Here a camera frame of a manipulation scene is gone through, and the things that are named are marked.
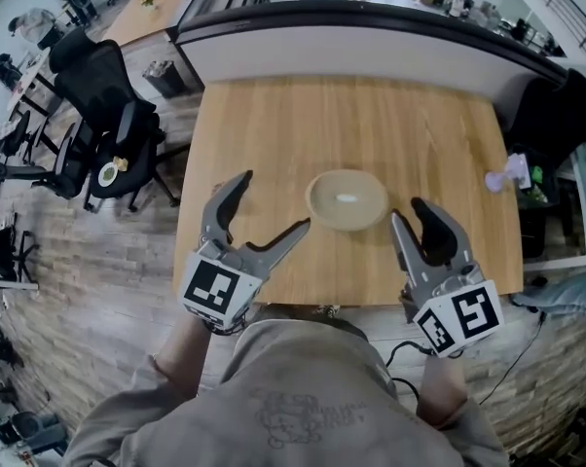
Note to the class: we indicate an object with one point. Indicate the black fabric office chair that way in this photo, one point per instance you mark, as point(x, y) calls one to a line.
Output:
point(560, 115)

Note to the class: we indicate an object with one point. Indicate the person's grey shirt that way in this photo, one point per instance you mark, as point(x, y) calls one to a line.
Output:
point(293, 406)

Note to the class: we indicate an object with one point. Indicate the person's left forearm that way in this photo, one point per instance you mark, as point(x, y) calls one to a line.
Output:
point(183, 358)

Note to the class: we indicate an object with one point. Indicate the blue-grey padded cloth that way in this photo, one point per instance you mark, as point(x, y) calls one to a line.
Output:
point(565, 292)

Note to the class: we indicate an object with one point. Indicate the person's right forearm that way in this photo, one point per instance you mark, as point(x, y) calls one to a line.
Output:
point(441, 392)

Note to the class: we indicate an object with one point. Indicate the white plate with green food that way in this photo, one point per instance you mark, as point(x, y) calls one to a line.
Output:
point(108, 175)

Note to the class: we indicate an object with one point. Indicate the grey desk partition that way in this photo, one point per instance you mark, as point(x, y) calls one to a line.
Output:
point(346, 51)

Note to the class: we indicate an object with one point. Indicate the long wooden table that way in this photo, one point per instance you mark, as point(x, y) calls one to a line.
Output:
point(152, 12)

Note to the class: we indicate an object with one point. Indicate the black mesh office chair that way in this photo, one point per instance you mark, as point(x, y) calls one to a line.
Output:
point(93, 81)

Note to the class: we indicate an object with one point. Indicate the low black office chair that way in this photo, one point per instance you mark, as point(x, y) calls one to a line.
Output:
point(30, 163)

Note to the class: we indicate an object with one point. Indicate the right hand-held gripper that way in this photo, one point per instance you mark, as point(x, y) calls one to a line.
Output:
point(468, 314)

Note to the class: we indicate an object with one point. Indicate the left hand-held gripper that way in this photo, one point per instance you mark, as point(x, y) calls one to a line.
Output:
point(210, 287)

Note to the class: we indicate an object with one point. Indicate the yellow food piece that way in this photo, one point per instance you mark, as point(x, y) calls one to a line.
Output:
point(121, 163)

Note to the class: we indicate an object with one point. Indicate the purple hourglass ornament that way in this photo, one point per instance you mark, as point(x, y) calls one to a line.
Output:
point(502, 175)

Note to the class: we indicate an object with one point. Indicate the dark waste bin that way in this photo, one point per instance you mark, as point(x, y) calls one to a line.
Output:
point(165, 78)

